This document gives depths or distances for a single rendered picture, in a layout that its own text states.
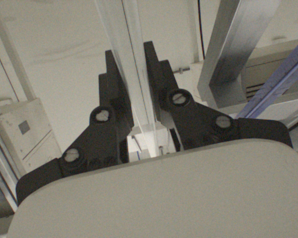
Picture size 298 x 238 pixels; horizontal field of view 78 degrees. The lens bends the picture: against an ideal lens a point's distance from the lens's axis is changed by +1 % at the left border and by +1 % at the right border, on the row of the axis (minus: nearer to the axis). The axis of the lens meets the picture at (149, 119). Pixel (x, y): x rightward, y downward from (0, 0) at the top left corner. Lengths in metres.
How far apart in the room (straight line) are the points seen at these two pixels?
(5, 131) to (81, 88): 1.32
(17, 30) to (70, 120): 0.92
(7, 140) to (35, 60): 1.40
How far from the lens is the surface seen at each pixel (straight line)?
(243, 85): 0.61
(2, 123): 0.75
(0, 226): 0.79
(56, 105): 2.10
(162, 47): 1.99
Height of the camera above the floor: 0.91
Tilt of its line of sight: 19 degrees up
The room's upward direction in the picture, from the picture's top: 168 degrees clockwise
